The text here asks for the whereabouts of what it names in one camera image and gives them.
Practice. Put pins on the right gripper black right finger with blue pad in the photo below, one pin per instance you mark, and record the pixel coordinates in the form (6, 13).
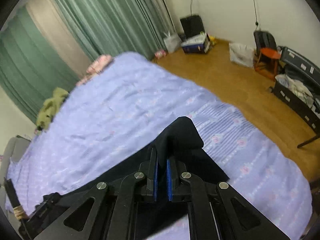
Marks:
(176, 190)

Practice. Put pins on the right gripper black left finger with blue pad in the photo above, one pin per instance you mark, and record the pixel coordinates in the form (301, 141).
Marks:
(150, 169)

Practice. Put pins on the black pants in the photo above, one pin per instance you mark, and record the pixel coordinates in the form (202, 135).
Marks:
(180, 140)

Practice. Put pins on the grey padded headboard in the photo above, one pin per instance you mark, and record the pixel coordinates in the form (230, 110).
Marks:
(14, 151)

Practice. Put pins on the lavender floral bed sheet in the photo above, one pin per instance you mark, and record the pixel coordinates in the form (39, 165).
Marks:
(124, 108)

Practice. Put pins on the olive green garment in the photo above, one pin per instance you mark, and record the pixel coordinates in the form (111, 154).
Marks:
(50, 108)

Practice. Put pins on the pink slippers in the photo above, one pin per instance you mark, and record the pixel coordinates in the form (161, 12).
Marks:
(160, 54)

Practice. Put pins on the white gift bag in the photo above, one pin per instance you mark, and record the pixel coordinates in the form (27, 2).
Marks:
(172, 42)

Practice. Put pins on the blue white cardboard box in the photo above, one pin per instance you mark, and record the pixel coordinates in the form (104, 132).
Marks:
(198, 44)

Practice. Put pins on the pink floral pillow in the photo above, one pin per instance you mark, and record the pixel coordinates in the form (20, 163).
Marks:
(96, 68)

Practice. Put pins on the white plastic bag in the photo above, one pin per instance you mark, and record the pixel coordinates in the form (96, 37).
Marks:
(241, 54)

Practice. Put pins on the orange stool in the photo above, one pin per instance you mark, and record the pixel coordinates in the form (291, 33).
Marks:
(267, 63)

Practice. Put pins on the open black suitcase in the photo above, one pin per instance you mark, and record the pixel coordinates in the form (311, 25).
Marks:
(297, 85)

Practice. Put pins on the green curtain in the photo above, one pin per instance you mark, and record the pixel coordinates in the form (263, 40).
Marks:
(49, 43)

